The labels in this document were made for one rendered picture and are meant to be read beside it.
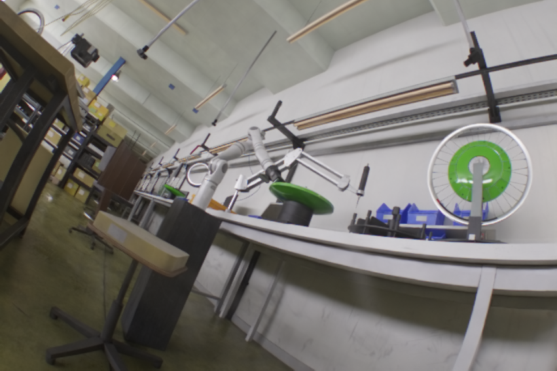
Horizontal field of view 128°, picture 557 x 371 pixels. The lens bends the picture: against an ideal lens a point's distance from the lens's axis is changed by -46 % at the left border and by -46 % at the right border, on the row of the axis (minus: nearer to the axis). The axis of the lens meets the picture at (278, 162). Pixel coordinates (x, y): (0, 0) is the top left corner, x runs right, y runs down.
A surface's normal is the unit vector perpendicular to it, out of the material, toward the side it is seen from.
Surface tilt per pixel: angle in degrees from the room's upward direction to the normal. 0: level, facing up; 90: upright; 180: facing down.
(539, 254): 90
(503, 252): 90
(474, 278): 90
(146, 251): 90
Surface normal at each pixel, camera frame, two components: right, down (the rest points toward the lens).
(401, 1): -0.37, 0.85
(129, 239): 0.19, -0.33
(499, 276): -0.69, -0.53
